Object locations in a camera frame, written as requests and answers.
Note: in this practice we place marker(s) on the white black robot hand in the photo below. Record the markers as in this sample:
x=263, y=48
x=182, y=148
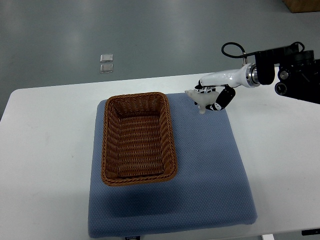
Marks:
x=223, y=83

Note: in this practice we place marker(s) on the white bear figurine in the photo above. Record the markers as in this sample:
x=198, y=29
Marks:
x=202, y=99

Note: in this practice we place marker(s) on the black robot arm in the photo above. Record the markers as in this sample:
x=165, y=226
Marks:
x=297, y=69

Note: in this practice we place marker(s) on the brown wicker basket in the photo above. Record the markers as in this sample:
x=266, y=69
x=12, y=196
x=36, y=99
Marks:
x=138, y=144

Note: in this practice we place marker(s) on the brown cardboard box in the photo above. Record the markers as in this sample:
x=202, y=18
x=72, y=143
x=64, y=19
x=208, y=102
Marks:
x=302, y=6

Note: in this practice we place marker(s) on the blue padded mat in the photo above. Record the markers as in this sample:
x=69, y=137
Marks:
x=210, y=189

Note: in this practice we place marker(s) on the upper metal floor plate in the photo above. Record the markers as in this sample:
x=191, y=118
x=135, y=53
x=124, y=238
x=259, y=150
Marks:
x=107, y=57

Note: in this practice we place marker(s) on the black table bracket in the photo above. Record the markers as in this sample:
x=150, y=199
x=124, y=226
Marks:
x=310, y=232

